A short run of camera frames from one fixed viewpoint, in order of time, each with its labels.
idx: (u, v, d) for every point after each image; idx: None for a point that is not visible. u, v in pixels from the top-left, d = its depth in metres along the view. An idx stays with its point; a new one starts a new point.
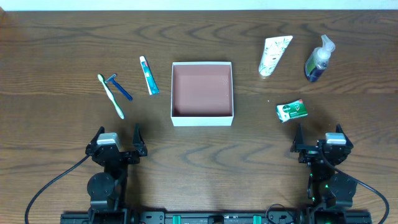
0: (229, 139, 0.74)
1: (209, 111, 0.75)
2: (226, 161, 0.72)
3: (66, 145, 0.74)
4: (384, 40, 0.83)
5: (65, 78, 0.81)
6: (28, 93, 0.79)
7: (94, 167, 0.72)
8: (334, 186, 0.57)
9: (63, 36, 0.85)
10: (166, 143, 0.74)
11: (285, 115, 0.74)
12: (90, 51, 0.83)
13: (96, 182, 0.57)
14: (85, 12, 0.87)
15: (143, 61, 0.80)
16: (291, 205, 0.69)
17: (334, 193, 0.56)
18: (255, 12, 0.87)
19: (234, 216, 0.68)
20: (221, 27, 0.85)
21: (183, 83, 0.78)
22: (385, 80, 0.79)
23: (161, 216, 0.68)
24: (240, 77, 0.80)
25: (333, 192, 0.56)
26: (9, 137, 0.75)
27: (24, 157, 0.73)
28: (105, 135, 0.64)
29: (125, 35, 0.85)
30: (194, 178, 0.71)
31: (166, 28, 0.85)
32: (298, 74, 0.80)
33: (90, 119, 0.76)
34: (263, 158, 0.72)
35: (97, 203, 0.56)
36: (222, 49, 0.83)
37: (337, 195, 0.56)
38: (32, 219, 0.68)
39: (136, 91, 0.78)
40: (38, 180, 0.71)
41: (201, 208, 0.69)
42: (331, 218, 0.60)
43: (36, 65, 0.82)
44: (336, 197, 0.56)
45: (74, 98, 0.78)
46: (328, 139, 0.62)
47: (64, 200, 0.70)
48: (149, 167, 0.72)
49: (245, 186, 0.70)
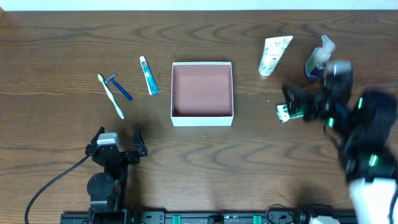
0: (229, 139, 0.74)
1: (209, 111, 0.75)
2: (226, 161, 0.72)
3: (66, 145, 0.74)
4: (384, 40, 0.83)
5: (65, 78, 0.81)
6: (28, 93, 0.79)
7: (94, 167, 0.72)
8: (379, 109, 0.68)
9: (63, 35, 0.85)
10: (166, 143, 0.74)
11: (285, 115, 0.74)
12: (90, 51, 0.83)
13: (96, 182, 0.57)
14: (86, 12, 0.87)
15: (143, 61, 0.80)
16: (291, 205, 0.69)
17: (379, 114, 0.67)
18: (255, 12, 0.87)
19: (234, 216, 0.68)
20: (221, 27, 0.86)
21: (183, 83, 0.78)
22: (385, 80, 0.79)
23: (161, 216, 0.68)
24: (240, 77, 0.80)
25: (370, 107, 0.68)
26: (9, 137, 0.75)
27: (24, 157, 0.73)
28: (105, 135, 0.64)
29: (125, 35, 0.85)
30: (194, 178, 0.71)
31: (166, 28, 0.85)
32: (298, 74, 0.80)
33: (90, 119, 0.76)
34: (263, 158, 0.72)
35: (97, 203, 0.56)
36: (222, 49, 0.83)
37: (382, 117, 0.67)
38: (32, 219, 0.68)
39: (136, 91, 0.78)
40: (38, 180, 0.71)
41: (201, 208, 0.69)
42: (375, 152, 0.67)
43: (35, 65, 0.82)
44: (377, 109, 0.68)
45: (74, 98, 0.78)
46: (336, 65, 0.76)
47: (64, 200, 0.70)
48: (149, 167, 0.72)
49: (245, 186, 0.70)
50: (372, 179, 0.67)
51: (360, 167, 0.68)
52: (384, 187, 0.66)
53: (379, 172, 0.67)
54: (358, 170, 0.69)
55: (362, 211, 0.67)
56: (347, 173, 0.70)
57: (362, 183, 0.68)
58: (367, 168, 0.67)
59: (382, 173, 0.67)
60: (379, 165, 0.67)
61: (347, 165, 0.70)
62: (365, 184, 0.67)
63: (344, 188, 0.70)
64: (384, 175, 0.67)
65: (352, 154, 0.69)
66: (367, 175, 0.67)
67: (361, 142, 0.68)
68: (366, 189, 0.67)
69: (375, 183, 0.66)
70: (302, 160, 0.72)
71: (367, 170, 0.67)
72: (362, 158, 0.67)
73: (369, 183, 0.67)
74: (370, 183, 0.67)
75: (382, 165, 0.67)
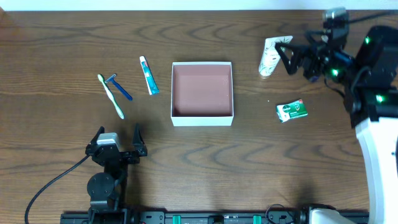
0: (229, 139, 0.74)
1: (210, 111, 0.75)
2: (226, 161, 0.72)
3: (66, 145, 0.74)
4: None
5: (65, 78, 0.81)
6: (28, 93, 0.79)
7: (94, 167, 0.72)
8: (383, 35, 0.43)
9: (63, 35, 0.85)
10: (167, 143, 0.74)
11: (285, 115, 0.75)
12: (90, 51, 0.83)
13: (96, 182, 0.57)
14: (86, 11, 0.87)
15: (143, 61, 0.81)
16: (291, 205, 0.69)
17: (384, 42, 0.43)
18: (254, 13, 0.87)
19: (234, 216, 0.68)
20: (221, 27, 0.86)
21: (183, 83, 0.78)
22: None
23: (161, 216, 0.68)
24: (240, 77, 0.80)
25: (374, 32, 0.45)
26: (8, 137, 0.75)
27: (24, 157, 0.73)
28: (105, 135, 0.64)
29: (124, 35, 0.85)
30: (194, 178, 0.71)
31: (166, 28, 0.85)
32: (298, 73, 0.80)
33: (90, 119, 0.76)
34: (263, 158, 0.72)
35: (97, 203, 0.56)
36: (222, 49, 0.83)
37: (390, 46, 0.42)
38: (32, 219, 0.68)
39: (136, 91, 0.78)
40: (38, 180, 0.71)
41: (201, 208, 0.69)
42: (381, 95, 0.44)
43: (35, 65, 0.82)
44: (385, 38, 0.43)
45: (74, 98, 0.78)
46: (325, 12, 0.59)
47: (64, 200, 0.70)
48: (149, 167, 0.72)
49: (245, 186, 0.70)
50: (379, 117, 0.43)
51: (366, 102, 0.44)
52: (390, 122, 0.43)
53: (385, 111, 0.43)
54: (364, 110, 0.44)
55: (372, 155, 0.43)
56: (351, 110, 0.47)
57: (367, 121, 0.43)
58: (374, 107, 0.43)
59: (388, 112, 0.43)
60: (384, 103, 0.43)
61: (352, 106, 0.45)
62: (372, 121, 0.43)
63: (344, 188, 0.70)
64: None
65: (357, 92, 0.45)
66: (372, 112, 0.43)
67: (369, 76, 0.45)
68: (376, 125, 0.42)
69: (382, 121, 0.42)
70: (302, 160, 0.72)
71: (367, 106, 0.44)
72: (366, 89, 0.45)
73: (375, 120, 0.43)
74: (379, 120, 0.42)
75: (392, 101, 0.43)
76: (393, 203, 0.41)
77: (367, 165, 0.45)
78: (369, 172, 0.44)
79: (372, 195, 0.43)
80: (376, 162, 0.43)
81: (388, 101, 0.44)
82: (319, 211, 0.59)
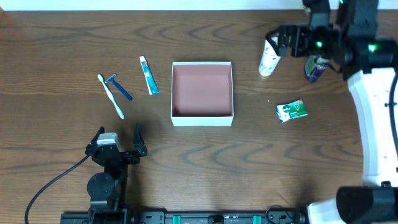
0: (229, 139, 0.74)
1: (210, 111, 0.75)
2: (227, 161, 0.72)
3: (66, 145, 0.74)
4: None
5: (65, 78, 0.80)
6: (28, 93, 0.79)
7: (94, 167, 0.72)
8: None
9: (63, 35, 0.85)
10: (167, 143, 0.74)
11: (285, 115, 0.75)
12: (90, 51, 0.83)
13: (96, 182, 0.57)
14: (86, 11, 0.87)
15: (143, 61, 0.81)
16: (291, 205, 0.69)
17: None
18: (255, 13, 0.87)
19: (235, 216, 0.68)
20: (221, 27, 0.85)
21: (183, 83, 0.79)
22: None
23: (161, 216, 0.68)
24: (240, 77, 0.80)
25: None
26: (8, 136, 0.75)
27: (24, 157, 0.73)
28: (105, 135, 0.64)
29: (124, 35, 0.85)
30: (194, 178, 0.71)
31: (166, 28, 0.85)
32: (298, 73, 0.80)
33: (90, 119, 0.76)
34: (263, 158, 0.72)
35: (97, 203, 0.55)
36: (222, 49, 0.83)
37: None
38: (32, 219, 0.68)
39: (136, 91, 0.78)
40: (38, 180, 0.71)
41: (201, 208, 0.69)
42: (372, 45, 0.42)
43: (35, 65, 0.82)
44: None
45: (74, 98, 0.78)
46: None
47: (64, 200, 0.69)
48: (149, 167, 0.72)
49: (245, 186, 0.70)
50: (372, 69, 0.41)
51: (359, 51, 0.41)
52: (384, 73, 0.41)
53: (379, 60, 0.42)
54: (356, 61, 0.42)
55: (364, 111, 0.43)
56: (339, 62, 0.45)
57: (360, 73, 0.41)
58: (366, 56, 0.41)
59: (382, 60, 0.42)
60: (377, 51, 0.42)
61: (344, 57, 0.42)
62: (365, 73, 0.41)
63: None
64: (391, 62, 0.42)
65: (347, 43, 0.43)
66: (366, 63, 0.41)
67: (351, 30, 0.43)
68: (369, 77, 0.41)
69: (375, 73, 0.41)
70: (302, 160, 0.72)
71: (360, 56, 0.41)
72: (357, 39, 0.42)
73: (368, 72, 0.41)
74: (372, 72, 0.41)
75: (384, 48, 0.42)
76: (385, 146, 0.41)
77: (360, 121, 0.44)
78: (361, 127, 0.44)
79: (366, 152, 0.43)
80: (369, 116, 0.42)
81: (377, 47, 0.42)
82: (316, 203, 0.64)
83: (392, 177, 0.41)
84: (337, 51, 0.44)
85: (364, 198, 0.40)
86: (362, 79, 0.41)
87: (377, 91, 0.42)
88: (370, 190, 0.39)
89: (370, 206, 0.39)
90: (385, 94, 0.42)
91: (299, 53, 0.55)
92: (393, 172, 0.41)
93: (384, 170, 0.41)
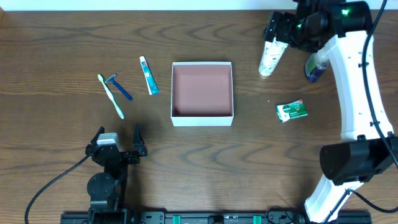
0: (229, 139, 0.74)
1: (210, 112, 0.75)
2: (226, 162, 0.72)
3: (66, 145, 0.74)
4: (384, 40, 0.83)
5: (65, 78, 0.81)
6: (28, 93, 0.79)
7: (94, 167, 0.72)
8: None
9: (63, 35, 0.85)
10: (167, 143, 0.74)
11: (285, 115, 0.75)
12: (90, 51, 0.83)
13: (96, 182, 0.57)
14: (86, 11, 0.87)
15: (143, 62, 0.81)
16: (291, 205, 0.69)
17: None
18: (255, 13, 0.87)
19: (234, 216, 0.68)
20: (221, 27, 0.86)
21: (183, 83, 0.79)
22: (387, 80, 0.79)
23: (161, 216, 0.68)
24: (241, 77, 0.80)
25: None
26: (9, 136, 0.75)
27: (24, 157, 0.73)
28: (105, 135, 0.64)
29: (124, 35, 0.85)
30: (194, 178, 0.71)
31: (166, 28, 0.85)
32: (298, 73, 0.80)
33: (90, 119, 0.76)
34: (263, 158, 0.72)
35: (97, 203, 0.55)
36: (222, 49, 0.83)
37: None
38: (32, 219, 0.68)
39: (136, 91, 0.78)
40: (39, 180, 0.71)
41: (201, 208, 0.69)
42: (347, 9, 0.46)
43: (35, 65, 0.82)
44: None
45: (74, 98, 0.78)
46: None
47: (64, 200, 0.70)
48: (149, 167, 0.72)
49: (245, 186, 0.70)
50: (346, 33, 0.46)
51: (333, 14, 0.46)
52: (356, 37, 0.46)
53: (351, 23, 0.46)
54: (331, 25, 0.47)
55: (342, 72, 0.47)
56: (313, 30, 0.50)
57: (335, 37, 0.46)
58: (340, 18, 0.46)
59: (356, 23, 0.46)
60: (350, 15, 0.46)
61: (320, 23, 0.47)
62: (339, 37, 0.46)
63: None
64: (364, 25, 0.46)
65: (323, 11, 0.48)
66: (340, 27, 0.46)
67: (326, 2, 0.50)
68: (344, 40, 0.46)
69: (349, 37, 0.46)
70: (302, 160, 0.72)
71: (334, 19, 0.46)
72: (332, 5, 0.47)
73: (342, 36, 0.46)
74: (346, 35, 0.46)
75: (358, 12, 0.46)
76: (360, 100, 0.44)
77: (339, 84, 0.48)
78: (339, 89, 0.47)
79: (344, 111, 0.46)
80: (344, 77, 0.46)
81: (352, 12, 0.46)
82: (308, 198, 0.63)
83: (365, 131, 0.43)
84: (313, 19, 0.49)
85: (344, 152, 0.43)
86: (339, 42, 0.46)
87: (351, 53, 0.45)
88: (349, 144, 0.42)
89: (349, 158, 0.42)
90: (358, 56, 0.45)
91: (283, 38, 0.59)
92: (367, 126, 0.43)
93: (359, 124, 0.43)
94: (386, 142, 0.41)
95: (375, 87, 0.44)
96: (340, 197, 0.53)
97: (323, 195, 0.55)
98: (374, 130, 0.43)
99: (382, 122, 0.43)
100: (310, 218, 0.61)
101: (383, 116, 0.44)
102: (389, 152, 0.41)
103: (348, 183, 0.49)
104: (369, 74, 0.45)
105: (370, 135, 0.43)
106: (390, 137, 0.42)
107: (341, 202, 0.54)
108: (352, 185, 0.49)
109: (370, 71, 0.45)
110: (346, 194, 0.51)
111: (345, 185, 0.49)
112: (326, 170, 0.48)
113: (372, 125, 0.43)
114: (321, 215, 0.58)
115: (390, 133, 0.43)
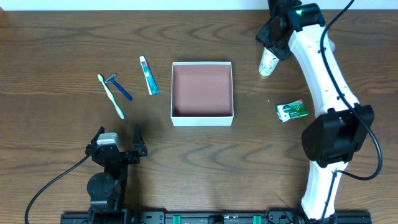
0: (229, 139, 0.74)
1: (210, 112, 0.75)
2: (226, 161, 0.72)
3: (66, 145, 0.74)
4: (384, 40, 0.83)
5: (65, 77, 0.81)
6: (28, 93, 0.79)
7: (94, 167, 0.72)
8: None
9: (63, 35, 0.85)
10: (167, 143, 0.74)
11: (285, 115, 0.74)
12: (89, 51, 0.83)
13: (96, 182, 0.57)
14: (86, 11, 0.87)
15: (143, 61, 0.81)
16: (291, 205, 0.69)
17: None
18: (255, 13, 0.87)
19: (234, 216, 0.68)
20: (221, 27, 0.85)
21: (183, 83, 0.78)
22: (387, 80, 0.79)
23: (161, 216, 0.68)
24: (241, 77, 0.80)
25: None
26: (9, 136, 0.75)
27: (24, 157, 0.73)
28: (105, 135, 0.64)
29: (125, 35, 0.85)
30: (194, 178, 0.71)
31: (166, 28, 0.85)
32: (298, 73, 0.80)
33: (90, 119, 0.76)
34: (263, 158, 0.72)
35: (97, 203, 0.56)
36: (222, 49, 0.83)
37: None
38: (32, 219, 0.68)
39: (136, 91, 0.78)
40: (38, 180, 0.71)
41: (201, 208, 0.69)
42: (301, 10, 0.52)
43: (35, 65, 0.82)
44: None
45: (74, 98, 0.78)
46: None
47: (65, 199, 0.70)
48: (149, 167, 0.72)
49: (245, 186, 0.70)
50: (303, 28, 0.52)
51: (290, 17, 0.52)
52: (312, 30, 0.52)
53: (305, 21, 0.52)
54: (290, 25, 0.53)
55: (306, 61, 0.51)
56: (277, 32, 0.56)
57: (295, 33, 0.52)
58: (296, 18, 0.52)
59: (310, 20, 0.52)
60: (303, 15, 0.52)
61: (281, 24, 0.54)
62: (298, 32, 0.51)
63: (344, 189, 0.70)
64: (317, 21, 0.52)
65: (281, 14, 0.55)
66: (298, 25, 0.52)
67: (284, 6, 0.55)
68: (301, 33, 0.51)
69: (306, 30, 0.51)
70: (302, 160, 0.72)
71: (292, 19, 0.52)
72: (288, 8, 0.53)
73: (300, 30, 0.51)
74: (303, 29, 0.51)
75: (309, 12, 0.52)
76: (324, 79, 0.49)
77: (306, 73, 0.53)
78: (308, 76, 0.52)
79: (314, 93, 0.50)
80: (308, 63, 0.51)
81: (305, 12, 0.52)
82: (304, 198, 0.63)
83: (334, 104, 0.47)
84: (275, 23, 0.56)
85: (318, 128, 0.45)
86: (298, 35, 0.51)
87: (310, 42, 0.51)
88: (319, 117, 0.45)
89: (321, 130, 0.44)
90: (316, 45, 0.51)
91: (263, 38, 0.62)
92: (334, 100, 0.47)
93: (327, 100, 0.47)
94: (354, 111, 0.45)
95: (335, 68, 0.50)
96: (330, 183, 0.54)
97: (314, 184, 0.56)
98: (342, 103, 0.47)
99: (346, 94, 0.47)
100: (308, 216, 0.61)
101: (347, 90, 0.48)
102: (360, 121, 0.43)
103: (333, 165, 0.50)
104: (329, 56, 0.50)
105: (340, 107, 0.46)
106: (357, 107, 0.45)
107: (333, 189, 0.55)
108: (337, 166, 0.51)
109: (329, 55, 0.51)
110: (334, 178, 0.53)
111: (330, 167, 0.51)
112: (309, 154, 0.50)
113: (339, 98, 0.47)
114: (318, 210, 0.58)
115: (357, 103, 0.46)
